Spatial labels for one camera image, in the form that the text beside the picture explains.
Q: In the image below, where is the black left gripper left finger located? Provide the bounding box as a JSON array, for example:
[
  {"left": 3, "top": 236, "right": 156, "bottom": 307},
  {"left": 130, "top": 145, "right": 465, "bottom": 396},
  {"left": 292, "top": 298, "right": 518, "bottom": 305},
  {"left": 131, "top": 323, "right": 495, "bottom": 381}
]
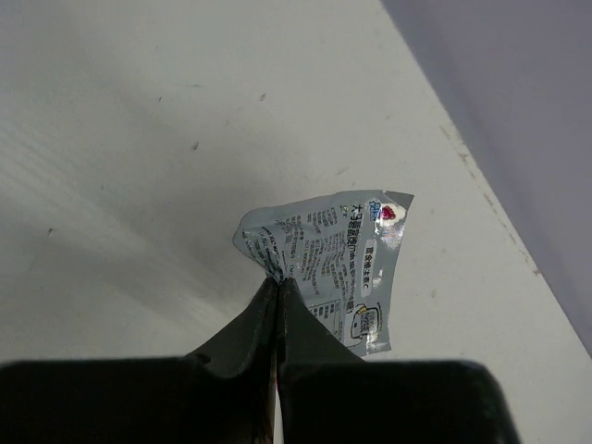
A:
[{"left": 1, "top": 279, "right": 278, "bottom": 443}]

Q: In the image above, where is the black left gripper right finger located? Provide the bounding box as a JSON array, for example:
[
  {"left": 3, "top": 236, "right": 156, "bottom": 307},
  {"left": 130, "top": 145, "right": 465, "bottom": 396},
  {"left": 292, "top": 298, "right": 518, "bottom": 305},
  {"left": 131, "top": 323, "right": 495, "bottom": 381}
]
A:
[{"left": 277, "top": 278, "right": 520, "bottom": 443}]

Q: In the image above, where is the silver grey snack packet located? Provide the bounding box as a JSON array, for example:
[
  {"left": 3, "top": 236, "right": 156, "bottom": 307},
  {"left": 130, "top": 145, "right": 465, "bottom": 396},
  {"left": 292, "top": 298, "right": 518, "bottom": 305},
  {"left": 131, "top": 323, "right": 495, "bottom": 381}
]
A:
[{"left": 233, "top": 190, "right": 413, "bottom": 357}]

